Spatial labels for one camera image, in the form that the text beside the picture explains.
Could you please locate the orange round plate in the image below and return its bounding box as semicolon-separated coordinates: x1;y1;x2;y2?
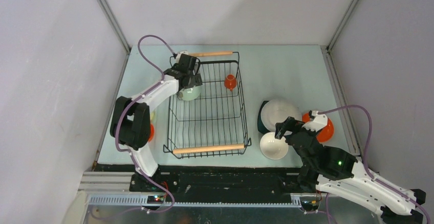
316;119;335;144

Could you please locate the green floral ceramic bowl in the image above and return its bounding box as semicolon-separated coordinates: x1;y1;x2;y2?
177;86;201;101

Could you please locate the white ceramic bowl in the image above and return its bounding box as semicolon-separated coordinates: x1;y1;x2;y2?
259;132;289;160

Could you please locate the white pink fluted plate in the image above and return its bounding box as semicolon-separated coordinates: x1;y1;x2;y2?
260;99;302;131

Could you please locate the teal square plate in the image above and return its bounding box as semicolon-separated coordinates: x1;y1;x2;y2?
257;100;270;134

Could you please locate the yellow ceramic mug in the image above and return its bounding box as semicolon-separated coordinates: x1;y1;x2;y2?
150;111;156;122

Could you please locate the orange glossy bowl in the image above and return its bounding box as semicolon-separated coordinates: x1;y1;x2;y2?
148;123;155;142

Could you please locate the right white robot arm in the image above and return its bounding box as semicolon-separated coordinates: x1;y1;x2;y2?
275;115;426;223

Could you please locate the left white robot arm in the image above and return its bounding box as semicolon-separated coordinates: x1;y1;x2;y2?
110;51;202;192

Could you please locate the small orange ceramic cup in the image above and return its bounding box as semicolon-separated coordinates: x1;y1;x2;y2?
224;74;237;92

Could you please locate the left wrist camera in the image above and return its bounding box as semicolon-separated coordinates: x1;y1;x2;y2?
174;50;189;62

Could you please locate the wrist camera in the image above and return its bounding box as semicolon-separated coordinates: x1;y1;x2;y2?
174;50;189;62
301;110;329;136

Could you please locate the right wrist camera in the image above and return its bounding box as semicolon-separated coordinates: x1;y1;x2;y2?
301;110;329;136

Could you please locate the black wire dish rack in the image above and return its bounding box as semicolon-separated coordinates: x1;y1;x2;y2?
163;52;251;159

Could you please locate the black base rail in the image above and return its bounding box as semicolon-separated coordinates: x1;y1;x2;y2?
81;163;340;205

